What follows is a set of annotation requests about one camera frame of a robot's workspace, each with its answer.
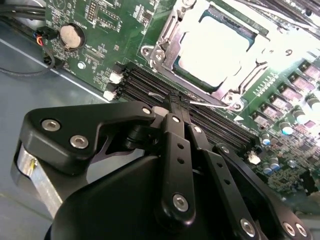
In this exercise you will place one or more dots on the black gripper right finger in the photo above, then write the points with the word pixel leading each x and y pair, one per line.
pixel 217 175

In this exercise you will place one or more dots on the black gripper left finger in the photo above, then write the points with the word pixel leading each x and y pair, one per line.
pixel 75 120

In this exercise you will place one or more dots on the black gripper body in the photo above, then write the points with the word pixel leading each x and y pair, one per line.
pixel 112 205

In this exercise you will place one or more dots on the metal locking lever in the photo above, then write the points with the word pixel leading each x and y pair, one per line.
pixel 212 105

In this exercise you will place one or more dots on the metal socket cover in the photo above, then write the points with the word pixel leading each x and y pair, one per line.
pixel 171 47

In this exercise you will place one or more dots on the silver CPU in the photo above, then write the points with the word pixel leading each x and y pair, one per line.
pixel 215 47

